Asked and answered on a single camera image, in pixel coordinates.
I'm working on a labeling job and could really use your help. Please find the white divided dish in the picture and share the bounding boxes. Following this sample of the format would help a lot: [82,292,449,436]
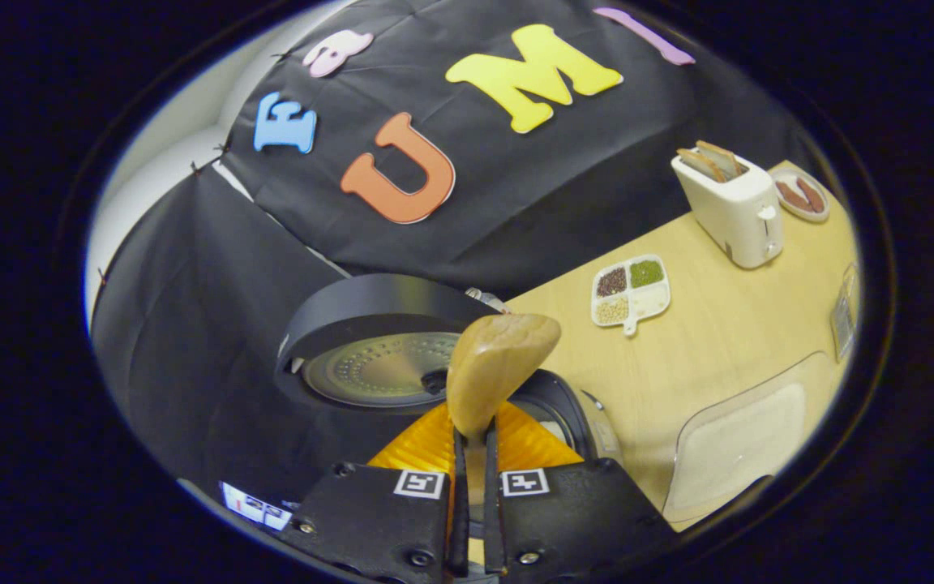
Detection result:
[591,254,672,337]

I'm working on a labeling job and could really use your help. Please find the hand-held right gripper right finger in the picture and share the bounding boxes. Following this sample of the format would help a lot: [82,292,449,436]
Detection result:
[482,401,680,577]

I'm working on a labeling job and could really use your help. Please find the white rice pile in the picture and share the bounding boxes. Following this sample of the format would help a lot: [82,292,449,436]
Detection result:
[690,384,808,492]

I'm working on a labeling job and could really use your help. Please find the white toaster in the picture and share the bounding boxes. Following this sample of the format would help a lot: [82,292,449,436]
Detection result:
[671,142,785,270]

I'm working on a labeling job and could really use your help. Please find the wooden spoon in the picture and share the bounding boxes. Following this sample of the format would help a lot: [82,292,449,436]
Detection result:
[445,314,563,520]

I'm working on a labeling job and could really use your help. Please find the small round plate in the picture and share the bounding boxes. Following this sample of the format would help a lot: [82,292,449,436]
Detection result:
[771,168,831,224]

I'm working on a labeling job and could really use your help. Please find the red meat slice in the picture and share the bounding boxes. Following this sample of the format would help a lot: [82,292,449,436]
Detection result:
[777,180,812,214]
[795,177,826,213]

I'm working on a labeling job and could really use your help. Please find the green mung beans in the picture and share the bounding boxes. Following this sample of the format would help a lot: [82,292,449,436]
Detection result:
[629,260,666,290]

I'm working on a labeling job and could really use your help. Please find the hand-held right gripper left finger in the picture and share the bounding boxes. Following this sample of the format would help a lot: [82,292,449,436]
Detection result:
[283,401,470,582]

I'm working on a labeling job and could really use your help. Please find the small red label bottle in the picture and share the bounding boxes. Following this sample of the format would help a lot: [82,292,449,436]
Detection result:
[467,286,513,316]

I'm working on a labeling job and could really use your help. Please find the clear plastic box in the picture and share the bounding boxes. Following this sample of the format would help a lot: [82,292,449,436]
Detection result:
[662,350,841,524]

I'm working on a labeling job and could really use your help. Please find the dark grey rice cooker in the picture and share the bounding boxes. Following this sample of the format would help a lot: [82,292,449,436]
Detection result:
[275,273,623,471]

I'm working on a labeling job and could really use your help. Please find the white printed sheet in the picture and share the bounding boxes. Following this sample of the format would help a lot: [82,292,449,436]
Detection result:
[220,481,293,533]

